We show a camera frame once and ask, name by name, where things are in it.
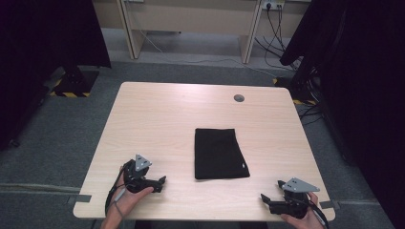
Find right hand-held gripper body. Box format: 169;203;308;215
268;177;321;220

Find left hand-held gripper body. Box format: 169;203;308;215
121;154;164;195

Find black tank top white trim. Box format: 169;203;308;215
193;127;251;181

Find person's right hand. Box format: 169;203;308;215
280;191;327;229

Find person's left hand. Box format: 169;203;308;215
109;164;155;221

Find grey tape strip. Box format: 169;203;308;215
319;199;341;210
66;194;93;205

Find black stand base striped tape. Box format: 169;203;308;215
272;75;319;106
49;64;100;99

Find black curtain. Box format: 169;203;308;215
0;0;113;151
279;0;405;229

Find beige wooden desk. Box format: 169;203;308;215
116;0;264;65

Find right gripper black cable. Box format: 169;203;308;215
298;199;330;229

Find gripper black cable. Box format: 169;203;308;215
298;199;330;229
104;167;127;221

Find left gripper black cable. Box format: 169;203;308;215
104;167;127;221

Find black floor cables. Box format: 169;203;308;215
298;102;325;127

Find white floor cable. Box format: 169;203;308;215
139;30;279;79

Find black power cables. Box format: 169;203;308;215
254;4;304;72

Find white wall socket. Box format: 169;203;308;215
261;0;286;10

